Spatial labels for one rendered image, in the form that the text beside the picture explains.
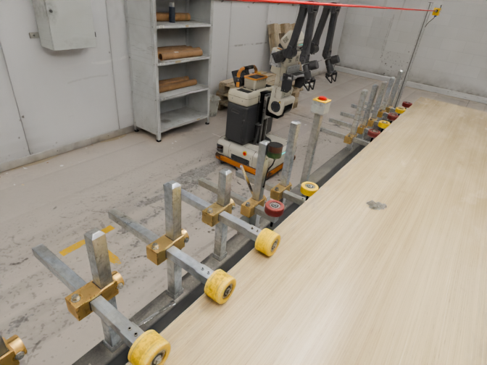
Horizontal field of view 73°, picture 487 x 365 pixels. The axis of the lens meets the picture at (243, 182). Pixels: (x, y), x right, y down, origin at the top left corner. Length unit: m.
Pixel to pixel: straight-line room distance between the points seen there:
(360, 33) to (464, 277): 8.18
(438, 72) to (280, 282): 8.09
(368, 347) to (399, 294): 0.24
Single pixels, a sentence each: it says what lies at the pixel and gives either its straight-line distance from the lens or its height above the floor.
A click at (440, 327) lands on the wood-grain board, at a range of 1.15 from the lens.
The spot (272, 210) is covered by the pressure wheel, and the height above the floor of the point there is 0.91.
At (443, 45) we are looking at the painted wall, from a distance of 8.81.
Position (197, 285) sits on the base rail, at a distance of 1.29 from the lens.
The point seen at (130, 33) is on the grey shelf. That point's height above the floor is 1.13.
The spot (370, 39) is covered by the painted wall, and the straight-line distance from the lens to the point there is 9.12.
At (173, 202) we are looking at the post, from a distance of 0.97.
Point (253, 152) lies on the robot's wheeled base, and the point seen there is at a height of 0.28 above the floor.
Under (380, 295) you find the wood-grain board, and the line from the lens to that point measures 1.13.
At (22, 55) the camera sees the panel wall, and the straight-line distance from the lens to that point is 3.55.
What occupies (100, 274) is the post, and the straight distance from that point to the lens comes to 0.92.
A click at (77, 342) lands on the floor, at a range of 2.09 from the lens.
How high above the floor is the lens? 1.67
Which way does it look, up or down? 31 degrees down
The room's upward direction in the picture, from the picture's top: 6 degrees clockwise
